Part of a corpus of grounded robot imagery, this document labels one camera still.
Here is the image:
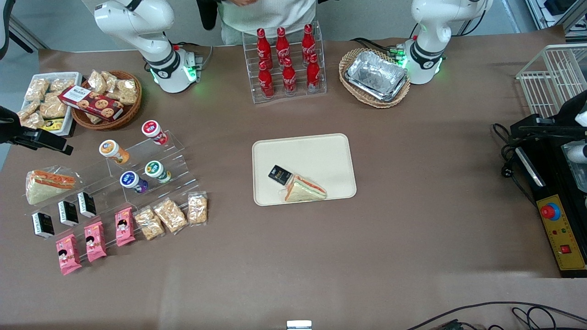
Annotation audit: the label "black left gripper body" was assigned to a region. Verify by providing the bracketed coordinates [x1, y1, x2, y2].
[555, 89, 587, 133]

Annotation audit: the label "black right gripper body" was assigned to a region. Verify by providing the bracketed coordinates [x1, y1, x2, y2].
[0, 105, 23, 145]

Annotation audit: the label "green lid gum bottle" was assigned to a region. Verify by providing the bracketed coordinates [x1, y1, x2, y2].
[145, 160, 172, 184]

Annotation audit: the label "orange lid gum bottle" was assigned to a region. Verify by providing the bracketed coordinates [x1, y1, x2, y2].
[99, 139, 131, 165]

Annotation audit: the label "purple lid gum bottle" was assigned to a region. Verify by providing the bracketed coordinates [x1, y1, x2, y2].
[120, 170, 149, 194]

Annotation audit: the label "red lid gum bottle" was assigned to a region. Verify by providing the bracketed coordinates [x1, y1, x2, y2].
[141, 120, 169, 146]

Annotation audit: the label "silver foil tray stack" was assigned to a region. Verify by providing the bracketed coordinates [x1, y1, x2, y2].
[344, 50, 409, 103]

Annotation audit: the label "beige plastic tray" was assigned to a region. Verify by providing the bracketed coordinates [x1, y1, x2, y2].
[252, 133, 358, 207]

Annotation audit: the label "clear nut brittle pack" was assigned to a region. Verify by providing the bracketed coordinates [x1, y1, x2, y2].
[187, 191, 209, 226]
[107, 78, 138, 105]
[39, 93, 70, 120]
[153, 197, 189, 235]
[17, 101, 41, 121]
[87, 69, 109, 95]
[21, 112, 46, 130]
[25, 77, 50, 103]
[48, 77, 77, 93]
[133, 206, 166, 242]
[101, 71, 119, 93]

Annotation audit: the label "wrapped triangle sandwich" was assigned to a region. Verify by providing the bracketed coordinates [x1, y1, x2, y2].
[279, 173, 328, 204]
[25, 165, 84, 206]

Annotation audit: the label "red cookie box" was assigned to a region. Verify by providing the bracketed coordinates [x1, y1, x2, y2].
[58, 85, 125, 122]

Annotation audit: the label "white rectangular dish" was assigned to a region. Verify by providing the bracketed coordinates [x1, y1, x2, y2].
[17, 71, 83, 138]

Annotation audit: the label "brown round wicker basket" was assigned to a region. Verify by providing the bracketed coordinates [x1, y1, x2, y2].
[71, 70, 143, 132]

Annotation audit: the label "black control box yellow panel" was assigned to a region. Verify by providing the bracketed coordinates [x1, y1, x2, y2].
[513, 137, 587, 279]

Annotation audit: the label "pink snack packet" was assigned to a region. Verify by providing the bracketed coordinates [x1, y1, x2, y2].
[114, 206, 137, 248]
[55, 233, 83, 276]
[83, 220, 108, 263]

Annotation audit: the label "clear acrylic stepped display stand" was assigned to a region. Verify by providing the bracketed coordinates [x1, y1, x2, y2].
[25, 130, 203, 240]

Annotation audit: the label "brown paper table cover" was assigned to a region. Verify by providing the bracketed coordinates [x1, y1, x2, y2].
[0, 25, 587, 330]

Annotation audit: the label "light wicker basket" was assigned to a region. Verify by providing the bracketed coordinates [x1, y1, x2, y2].
[338, 48, 411, 109]

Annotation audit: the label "clear acrylic bottle rack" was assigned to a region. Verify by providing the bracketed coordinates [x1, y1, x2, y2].
[241, 20, 327, 105]

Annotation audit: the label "red cola bottle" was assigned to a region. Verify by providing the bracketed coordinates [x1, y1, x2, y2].
[301, 23, 317, 58]
[258, 60, 275, 99]
[275, 27, 291, 63]
[282, 57, 297, 96]
[306, 53, 321, 93]
[256, 27, 272, 66]

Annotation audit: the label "black tissue pack gold print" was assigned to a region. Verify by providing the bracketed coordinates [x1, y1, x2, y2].
[268, 164, 294, 186]

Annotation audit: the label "person in white shirt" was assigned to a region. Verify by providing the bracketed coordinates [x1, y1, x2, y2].
[196, 0, 318, 46]

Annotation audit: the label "white wire basket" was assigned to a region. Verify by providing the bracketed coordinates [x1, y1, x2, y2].
[515, 43, 587, 121]

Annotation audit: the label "black power cable with plug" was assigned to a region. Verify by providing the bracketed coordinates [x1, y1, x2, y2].
[491, 121, 521, 180]

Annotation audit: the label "black base cables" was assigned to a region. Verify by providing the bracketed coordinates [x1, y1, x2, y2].
[350, 37, 405, 59]

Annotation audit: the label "grey base cable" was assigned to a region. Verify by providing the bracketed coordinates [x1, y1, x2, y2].
[173, 42, 214, 70]

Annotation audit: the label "black floor cables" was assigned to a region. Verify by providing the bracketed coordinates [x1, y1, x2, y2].
[405, 301, 587, 330]

